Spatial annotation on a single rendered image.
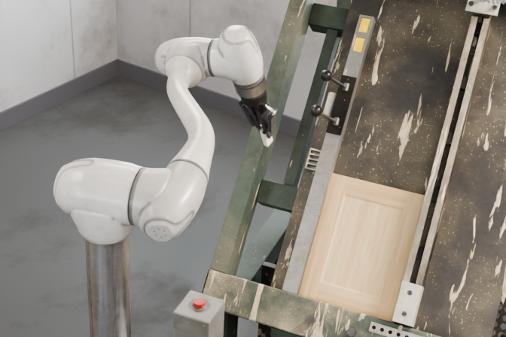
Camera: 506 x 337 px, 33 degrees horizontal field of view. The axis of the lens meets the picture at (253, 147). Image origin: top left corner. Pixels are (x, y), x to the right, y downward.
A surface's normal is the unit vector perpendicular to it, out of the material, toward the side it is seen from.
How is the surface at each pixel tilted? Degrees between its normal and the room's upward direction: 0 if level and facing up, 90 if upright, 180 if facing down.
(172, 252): 0
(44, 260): 0
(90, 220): 96
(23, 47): 90
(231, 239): 50
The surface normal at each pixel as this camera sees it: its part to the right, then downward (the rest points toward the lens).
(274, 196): -0.26, -0.23
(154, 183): 0.14, -0.67
